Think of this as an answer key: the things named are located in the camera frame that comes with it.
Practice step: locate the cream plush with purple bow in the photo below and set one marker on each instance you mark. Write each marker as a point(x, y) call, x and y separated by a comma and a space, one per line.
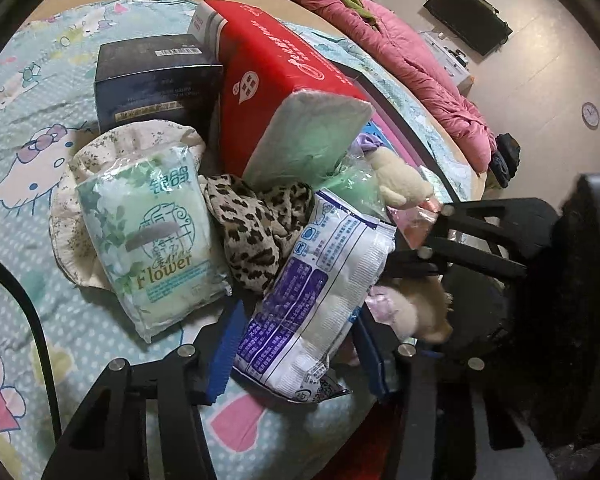
point(400, 180)

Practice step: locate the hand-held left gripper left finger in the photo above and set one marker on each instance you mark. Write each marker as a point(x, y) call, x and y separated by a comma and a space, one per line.
point(227, 355)

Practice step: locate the leopard print scrunchie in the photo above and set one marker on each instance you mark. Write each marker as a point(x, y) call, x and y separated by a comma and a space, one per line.
point(250, 230)

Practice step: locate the red cloth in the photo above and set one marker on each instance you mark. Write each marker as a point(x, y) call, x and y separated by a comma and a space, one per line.
point(355, 440)

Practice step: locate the small green tissue pack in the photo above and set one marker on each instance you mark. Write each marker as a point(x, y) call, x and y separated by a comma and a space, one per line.
point(145, 240)

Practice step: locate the white cabinet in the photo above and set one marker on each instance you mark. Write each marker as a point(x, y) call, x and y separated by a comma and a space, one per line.
point(447, 55)

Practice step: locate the blue cartoon cat printed blanket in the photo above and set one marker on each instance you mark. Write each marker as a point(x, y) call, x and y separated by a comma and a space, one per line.
point(30, 110)

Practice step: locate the white floral fabric hat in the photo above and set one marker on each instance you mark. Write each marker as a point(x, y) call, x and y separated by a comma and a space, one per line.
point(125, 140)

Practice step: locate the pink quilt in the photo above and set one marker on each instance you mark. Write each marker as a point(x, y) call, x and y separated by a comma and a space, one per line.
point(420, 60)

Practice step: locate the black flat screen television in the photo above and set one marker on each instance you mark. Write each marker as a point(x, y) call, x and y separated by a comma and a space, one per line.
point(470, 17)

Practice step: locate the dark clothes pile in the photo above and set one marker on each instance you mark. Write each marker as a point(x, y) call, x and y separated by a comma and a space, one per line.
point(505, 160)

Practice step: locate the round wall clock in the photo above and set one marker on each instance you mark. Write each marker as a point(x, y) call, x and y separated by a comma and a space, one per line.
point(590, 114)

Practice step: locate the cream plush with pink bow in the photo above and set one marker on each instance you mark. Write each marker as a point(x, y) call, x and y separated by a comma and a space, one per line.
point(420, 320)

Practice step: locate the black cardboard box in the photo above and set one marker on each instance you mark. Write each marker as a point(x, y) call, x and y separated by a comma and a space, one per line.
point(150, 90)

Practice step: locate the white purple wet wipe packet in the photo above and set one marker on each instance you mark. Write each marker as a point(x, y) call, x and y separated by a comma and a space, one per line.
point(310, 300)

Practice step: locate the dark box with pink book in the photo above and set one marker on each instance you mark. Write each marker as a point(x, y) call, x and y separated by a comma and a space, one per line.
point(380, 125)

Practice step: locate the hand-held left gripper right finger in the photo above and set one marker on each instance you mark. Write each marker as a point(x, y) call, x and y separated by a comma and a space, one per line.
point(372, 360)

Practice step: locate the green puff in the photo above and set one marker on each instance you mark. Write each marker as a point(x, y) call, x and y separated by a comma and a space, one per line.
point(360, 185)

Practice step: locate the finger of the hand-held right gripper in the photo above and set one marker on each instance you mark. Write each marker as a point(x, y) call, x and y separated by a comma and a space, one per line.
point(495, 225)
point(470, 262)

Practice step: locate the red tissue pack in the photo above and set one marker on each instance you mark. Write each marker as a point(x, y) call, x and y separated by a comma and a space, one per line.
point(270, 70)

